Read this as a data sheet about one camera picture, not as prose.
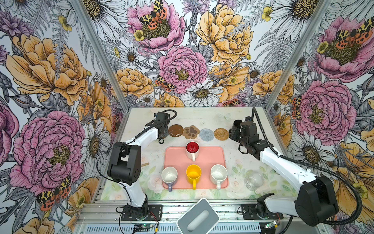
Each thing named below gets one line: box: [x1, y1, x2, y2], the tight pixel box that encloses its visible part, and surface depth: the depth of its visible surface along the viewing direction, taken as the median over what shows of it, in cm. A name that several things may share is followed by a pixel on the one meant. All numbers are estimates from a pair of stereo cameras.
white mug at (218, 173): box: [209, 163, 228, 191], surface depth 82 cm
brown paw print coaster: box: [182, 125, 200, 140], surface depth 108 cm
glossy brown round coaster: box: [168, 124, 184, 137], surface depth 110 cm
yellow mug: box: [186, 164, 202, 191], surface depth 81 cm
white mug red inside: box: [185, 140, 200, 162], surface depth 92 cm
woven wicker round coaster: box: [213, 127, 230, 141], surface depth 107 cm
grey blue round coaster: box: [199, 128, 215, 142], surface depth 107 cm
